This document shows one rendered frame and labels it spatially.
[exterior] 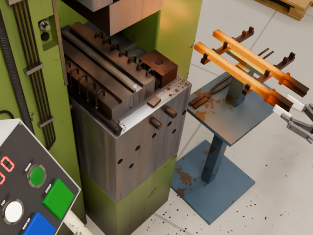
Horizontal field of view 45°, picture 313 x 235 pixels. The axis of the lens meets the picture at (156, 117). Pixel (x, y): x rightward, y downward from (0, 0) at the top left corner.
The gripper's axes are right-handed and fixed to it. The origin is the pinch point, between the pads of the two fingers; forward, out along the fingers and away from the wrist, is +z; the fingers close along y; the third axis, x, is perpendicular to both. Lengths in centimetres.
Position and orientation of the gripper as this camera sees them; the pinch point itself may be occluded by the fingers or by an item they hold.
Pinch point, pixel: (287, 107)
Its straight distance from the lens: 140.7
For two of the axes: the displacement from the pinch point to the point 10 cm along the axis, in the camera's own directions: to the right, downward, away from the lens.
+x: 0.8, -6.4, -7.6
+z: -6.9, -5.9, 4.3
